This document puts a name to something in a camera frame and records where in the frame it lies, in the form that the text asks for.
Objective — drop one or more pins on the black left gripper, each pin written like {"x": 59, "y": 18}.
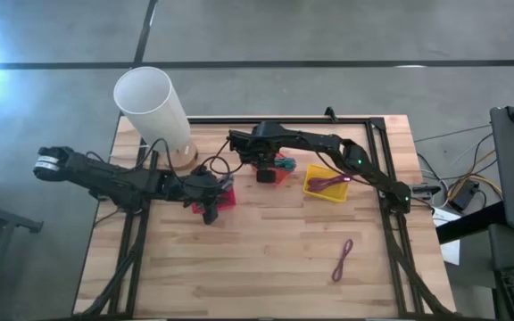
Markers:
{"x": 201, "y": 187}

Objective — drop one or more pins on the white cylindrical table lamp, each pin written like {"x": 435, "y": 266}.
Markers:
{"x": 150, "y": 107}

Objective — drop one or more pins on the black power adapter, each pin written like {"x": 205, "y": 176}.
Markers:
{"x": 463, "y": 196}

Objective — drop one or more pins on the orange plastic basket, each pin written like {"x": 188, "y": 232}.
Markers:
{"x": 284, "y": 175}

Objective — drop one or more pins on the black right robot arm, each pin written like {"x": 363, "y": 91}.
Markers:
{"x": 319, "y": 140}

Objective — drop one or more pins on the black desk bar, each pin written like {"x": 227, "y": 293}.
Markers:
{"x": 466, "y": 223}

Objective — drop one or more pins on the yellow plastic basket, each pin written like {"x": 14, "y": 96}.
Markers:
{"x": 328, "y": 196}

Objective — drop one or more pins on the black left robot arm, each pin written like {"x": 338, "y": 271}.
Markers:
{"x": 105, "y": 178}

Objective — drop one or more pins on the grey camera device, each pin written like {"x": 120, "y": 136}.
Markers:
{"x": 424, "y": 191}

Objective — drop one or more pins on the red plastic basket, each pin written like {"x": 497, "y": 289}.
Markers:
{"x": 226, "y": 201}

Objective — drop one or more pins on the white paper sheet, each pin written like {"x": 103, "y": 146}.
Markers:
{"x": 451, "y": 252}

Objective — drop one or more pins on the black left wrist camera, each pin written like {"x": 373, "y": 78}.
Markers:
{"x": 210, "y": 216}

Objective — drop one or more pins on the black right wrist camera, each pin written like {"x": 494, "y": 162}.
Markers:
{"x": 266, "y": 175}

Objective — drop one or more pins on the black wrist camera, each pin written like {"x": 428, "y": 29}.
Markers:
{"x": 266, "y": 175}
{"x": 210, "y": 216}

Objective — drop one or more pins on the black frame clamp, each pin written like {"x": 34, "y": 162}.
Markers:
{"x": 330, "y": 115}

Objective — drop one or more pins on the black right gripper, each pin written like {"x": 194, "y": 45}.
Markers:
{"x": 252, "y": 149}

